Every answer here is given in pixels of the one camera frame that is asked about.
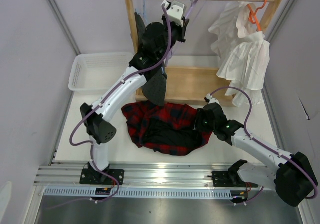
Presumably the orange hanger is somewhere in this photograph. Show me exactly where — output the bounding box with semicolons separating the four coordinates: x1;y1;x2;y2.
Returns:
247;0;267;31

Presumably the white plastic basket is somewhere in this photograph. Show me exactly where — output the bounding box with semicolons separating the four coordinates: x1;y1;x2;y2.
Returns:
68;52;133;95

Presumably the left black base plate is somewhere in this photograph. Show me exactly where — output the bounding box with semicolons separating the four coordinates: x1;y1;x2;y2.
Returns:
79;167;125;185

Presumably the red plaid skirt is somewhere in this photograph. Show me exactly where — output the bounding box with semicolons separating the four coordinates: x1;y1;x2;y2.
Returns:
121;101;212;156

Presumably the grey dotted garment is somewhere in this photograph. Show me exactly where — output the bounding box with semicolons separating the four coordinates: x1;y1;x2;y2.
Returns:
134;11;169;107

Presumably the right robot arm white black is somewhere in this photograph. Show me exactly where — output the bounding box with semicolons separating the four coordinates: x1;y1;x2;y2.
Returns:
194;103;319;207

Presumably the wooden clothes rack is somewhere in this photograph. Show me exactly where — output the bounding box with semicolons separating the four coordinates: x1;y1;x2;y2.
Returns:
125;0;282;105

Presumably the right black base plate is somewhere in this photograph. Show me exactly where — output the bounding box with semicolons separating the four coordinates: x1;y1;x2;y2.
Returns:
208;171;247;187

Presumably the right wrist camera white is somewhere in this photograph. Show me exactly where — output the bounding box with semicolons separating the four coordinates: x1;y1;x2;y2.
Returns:
204;93;221;109

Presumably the purple hanger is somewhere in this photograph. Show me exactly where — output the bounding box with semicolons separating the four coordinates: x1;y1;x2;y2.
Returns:
163;0;217;67

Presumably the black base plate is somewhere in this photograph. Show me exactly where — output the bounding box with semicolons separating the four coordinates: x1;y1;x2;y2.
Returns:
208;171;247;187
79;167;125;185

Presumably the light blue hanger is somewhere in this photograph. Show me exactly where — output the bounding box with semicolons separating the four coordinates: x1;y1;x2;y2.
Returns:
134;0;166;77

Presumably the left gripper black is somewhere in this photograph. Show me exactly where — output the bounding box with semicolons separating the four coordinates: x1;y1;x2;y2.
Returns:
157;14;190;61

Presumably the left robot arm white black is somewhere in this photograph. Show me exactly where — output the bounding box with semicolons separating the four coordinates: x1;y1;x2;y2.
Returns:
80;17;189;184

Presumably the white slotted cable duct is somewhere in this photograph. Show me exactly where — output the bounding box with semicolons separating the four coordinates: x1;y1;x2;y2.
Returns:
43;187;262;200

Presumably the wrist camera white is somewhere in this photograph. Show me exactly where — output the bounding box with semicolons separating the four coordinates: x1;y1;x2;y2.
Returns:
163;0;186;27
204;93;221;109

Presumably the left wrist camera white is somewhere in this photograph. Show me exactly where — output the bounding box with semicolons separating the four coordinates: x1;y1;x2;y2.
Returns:
163;0;186;27

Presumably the aluminium mounting rail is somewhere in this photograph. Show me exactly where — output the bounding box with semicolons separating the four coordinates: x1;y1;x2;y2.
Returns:
33;161;278;187

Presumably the white pleated garment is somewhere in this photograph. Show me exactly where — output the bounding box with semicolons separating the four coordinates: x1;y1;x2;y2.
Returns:
208;2;270;107

